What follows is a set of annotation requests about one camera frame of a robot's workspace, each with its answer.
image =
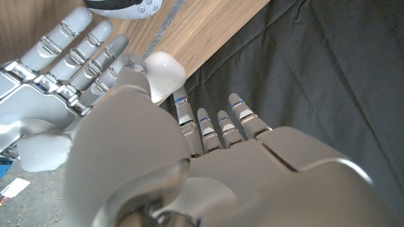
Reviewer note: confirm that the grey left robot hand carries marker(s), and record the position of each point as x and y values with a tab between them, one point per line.
221	183

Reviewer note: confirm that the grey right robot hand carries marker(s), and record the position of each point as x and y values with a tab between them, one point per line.
38	104

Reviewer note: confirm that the white black game controller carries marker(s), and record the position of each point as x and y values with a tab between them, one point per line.
126	12

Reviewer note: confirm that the black backdrop curtain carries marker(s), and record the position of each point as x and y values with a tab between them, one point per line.
315	63

